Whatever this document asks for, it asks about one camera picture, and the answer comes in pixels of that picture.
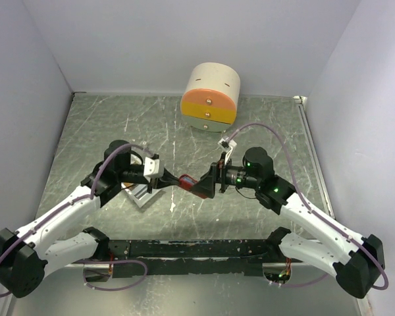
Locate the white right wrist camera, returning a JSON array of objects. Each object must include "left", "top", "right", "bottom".
[{"left": 218, "top": 138, "right": 237, "bottom": 163}]

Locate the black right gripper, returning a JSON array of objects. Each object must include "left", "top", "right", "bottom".
[{"left": 190, "top": 152, "right": 259, "bottom": 198}]

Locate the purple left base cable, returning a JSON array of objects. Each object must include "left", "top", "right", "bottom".
[{"left": 75, "top": 259, "right": 149, "bottom": 292}]

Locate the round three-drawer mini cabinet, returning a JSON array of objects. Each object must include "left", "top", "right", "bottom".
[{"left": 180, "top": 62, "right": 240, "bottom": 132}]

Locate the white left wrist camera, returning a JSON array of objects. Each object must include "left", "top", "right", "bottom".
[{"left": 143, "top": 157, "right": 164, "bottom": 180}]

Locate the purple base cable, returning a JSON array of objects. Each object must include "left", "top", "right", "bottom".
[
  {"left": 75, "top": 259, "right": 149, "bottom": 292},
  {"left": 269, "top": 271, "right": 330, "bottom": 288}
]

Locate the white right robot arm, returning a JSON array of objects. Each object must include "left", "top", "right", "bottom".
[{"left": 190, "top": 147, "right": 385, "bottom": 299}]

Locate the aluminium frame rail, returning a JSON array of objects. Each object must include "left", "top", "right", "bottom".
[{"left": 293, "top": 95, "right": 336, "bottom": 219}]

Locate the white card tray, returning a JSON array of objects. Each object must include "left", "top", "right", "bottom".
[{"left": 122, "top": 183, "right": 160, "bottom": 208}]

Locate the red card holder wallet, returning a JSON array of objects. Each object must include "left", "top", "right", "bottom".
[{"left": 178, "top": 174, "right": 198, "bottom": 191}]

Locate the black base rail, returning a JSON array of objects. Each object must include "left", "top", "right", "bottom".
[{"left": 109, "top": 239, "right": 286, "bottom": 277}]

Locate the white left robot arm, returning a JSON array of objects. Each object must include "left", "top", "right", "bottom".
[{"left": 0, "top": 140, "right": 180, "bottom": 298}]

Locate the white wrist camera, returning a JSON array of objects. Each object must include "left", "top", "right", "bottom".
[
  {"left": 143, "top": 157, "right": 164, "bottom": 180},
  {"left": 218, "top": 138, "right": 237, "bottom": 163}
]

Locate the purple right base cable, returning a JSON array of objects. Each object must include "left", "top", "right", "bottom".
[{"left": 269, "top": 271, "right": 330, "bottom": 288}]

